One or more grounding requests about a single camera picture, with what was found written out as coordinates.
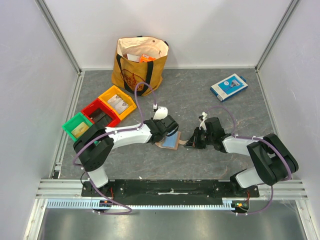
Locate brown leather card holder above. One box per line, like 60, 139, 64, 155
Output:
155, 131, 187, 150

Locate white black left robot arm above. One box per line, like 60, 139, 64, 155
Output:
73, 115, 179, 197

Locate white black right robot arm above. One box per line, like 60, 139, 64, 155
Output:
184, 115, 299, 197

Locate silver cards in yellow bin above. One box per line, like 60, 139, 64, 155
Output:
107, 94, 129, 114

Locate black cards in red bin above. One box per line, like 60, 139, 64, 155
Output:
89, 108, 113, 126

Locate gold card in green bin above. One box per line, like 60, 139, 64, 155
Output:
71, 121, 89, 139

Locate yellow plastic bin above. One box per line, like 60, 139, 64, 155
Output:
98, 85, 137, 121

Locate blue razor package box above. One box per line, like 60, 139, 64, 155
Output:
210, 73, 248, 102

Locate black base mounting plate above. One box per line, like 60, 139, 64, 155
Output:
98, 179, 260, 198

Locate yellow canvas tote bag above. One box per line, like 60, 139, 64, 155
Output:
111, 36, 169, 96

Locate orange box in bag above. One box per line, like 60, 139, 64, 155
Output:
139, 54, 156, 63

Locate red plastic bin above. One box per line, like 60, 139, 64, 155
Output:
80, 98, 121, 128

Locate white box in bag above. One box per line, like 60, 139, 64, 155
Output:
126, 53, 141, 63

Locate green plastic bin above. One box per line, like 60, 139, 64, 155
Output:
62, 112, 93, 142

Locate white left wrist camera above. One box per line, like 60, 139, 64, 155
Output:
153, 104, 168, 120

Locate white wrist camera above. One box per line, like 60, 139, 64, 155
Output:
198, 111, 208, 131
153, 104, 168, 120

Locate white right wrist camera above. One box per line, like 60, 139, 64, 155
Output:
198, 111, 208, 131

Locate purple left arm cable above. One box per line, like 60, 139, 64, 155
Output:
72, 81, 159, 216

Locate grey slotted cable duct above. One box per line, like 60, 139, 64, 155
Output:
46, 198, 236, 211

